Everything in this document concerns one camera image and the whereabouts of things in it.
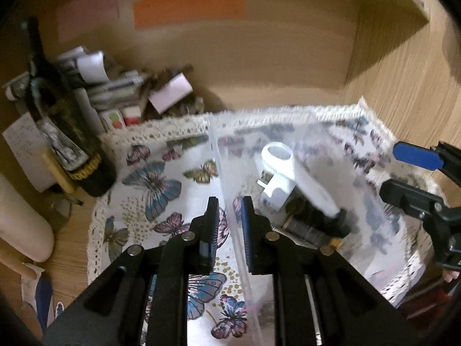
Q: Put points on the white notepad box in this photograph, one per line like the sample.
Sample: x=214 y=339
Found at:
x=25 y=151

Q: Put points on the pile of small trinkets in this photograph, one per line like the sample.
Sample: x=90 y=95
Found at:
x=187 y=106

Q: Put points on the person's right hand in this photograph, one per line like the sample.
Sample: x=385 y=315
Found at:
x=452 y=276

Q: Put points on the cream rounded object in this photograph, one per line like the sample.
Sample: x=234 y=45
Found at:
x=21 y=223

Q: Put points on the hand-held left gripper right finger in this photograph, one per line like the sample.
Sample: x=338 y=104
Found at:
x=246 y=223

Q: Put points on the small white paper box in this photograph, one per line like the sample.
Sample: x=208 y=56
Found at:
x=169 y=92

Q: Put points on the dark cylindrical tube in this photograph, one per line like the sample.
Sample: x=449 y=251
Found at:
x=309 y=227

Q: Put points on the clear plastic storage box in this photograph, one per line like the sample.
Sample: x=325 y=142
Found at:
x=225 y=158

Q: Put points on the butterfly sticker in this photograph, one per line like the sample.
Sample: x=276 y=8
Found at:
x=59 y=310

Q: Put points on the gold candle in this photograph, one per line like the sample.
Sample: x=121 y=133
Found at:
x=59 y=171

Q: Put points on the blue flat object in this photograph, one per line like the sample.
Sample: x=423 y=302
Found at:
x=44 y=302

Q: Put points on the fruit sticker sheet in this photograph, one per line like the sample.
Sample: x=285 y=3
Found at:
x=112 y=120

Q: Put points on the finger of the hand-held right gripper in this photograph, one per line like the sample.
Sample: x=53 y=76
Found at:
x=414 y=155
x=407 y=194

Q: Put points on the pile of papers and booklets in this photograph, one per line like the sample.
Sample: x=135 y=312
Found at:
x=104 y=79

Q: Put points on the red booklet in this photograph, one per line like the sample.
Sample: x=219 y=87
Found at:
x=131 y=117

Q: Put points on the gold rimmed glass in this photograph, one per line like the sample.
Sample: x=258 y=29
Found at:
x=61 y=212

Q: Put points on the orange sticky note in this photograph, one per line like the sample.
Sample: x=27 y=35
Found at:
x=187 y=7

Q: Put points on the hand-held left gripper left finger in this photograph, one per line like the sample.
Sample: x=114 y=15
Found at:
x=212 y=223

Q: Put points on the dark wine bottle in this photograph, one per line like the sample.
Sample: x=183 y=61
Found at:
x=92 y=169

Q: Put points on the white handheld device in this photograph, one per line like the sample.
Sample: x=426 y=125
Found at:
x=306 y=180

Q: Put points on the butterfly print lace cloth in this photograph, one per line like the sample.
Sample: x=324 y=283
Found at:
x=158 y=187

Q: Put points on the white charger plug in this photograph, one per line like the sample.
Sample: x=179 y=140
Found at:
x=275 y=193

